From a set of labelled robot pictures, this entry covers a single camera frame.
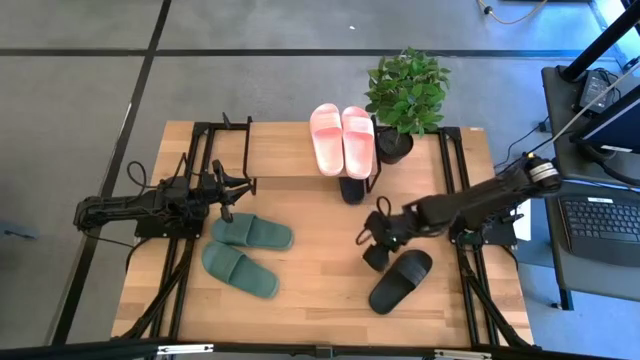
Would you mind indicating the black rig crossbar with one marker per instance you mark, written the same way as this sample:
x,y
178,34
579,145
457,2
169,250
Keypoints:
x,y
320,350

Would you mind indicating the black aluminium mounting frame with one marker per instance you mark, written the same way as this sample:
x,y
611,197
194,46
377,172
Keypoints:
x,y
172,280
475,290

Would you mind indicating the black slide sandal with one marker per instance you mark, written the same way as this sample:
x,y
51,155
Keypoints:
x,y
400,282
352,192

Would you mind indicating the grey office desk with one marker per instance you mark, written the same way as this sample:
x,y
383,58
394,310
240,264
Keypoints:
x,y
590,280

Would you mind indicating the black plant pot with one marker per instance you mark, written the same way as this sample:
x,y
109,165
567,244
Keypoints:
x,y
395,147

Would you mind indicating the pink slide sandal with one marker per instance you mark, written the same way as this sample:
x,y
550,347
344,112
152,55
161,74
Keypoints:
x,y
358,145
327,140

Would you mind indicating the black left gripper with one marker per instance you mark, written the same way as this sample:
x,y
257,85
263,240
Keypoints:
x,y
210,192

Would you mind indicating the black metal pole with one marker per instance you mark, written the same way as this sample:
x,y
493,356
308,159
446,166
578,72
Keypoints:
x,y
600,42

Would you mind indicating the green slide sandal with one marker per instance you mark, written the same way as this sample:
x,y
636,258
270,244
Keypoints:
x,y
255,232
240,270

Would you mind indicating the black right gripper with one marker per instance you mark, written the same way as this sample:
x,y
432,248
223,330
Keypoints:
x,y
392,227

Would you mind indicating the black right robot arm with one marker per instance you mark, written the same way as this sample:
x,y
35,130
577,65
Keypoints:
x,y
480,197

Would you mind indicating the black power adapter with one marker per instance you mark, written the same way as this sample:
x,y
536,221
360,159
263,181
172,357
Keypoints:
x,y
596,90

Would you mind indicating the black computer monitor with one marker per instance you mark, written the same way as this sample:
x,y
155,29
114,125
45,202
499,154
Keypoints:
x,y
615,125

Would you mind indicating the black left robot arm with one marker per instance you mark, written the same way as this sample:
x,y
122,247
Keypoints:
x,y
125,205

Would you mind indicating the black computer keyboard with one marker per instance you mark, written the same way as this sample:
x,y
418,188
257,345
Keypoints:
x,y
600,225

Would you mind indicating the green leafy plant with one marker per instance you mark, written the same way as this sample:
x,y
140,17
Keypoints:
x,y
407,90

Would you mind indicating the wooden shelf with black frame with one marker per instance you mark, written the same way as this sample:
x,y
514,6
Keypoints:
x,y
280,150

